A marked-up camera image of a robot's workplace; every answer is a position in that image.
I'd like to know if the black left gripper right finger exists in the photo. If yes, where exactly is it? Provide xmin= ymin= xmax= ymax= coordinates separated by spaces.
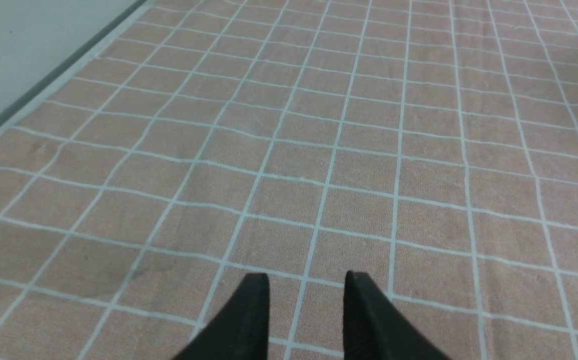
xmin=344 ymin=271 xmax=449 ymax=360

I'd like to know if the pink checkered tablecloth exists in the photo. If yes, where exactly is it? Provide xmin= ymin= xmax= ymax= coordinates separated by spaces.
xmin=0 ymin=0 xmax=578 ymax=360

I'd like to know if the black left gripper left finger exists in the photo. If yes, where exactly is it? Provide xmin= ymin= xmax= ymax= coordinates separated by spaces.
xmin=173 ymin=273 xmax=270 ymax=360

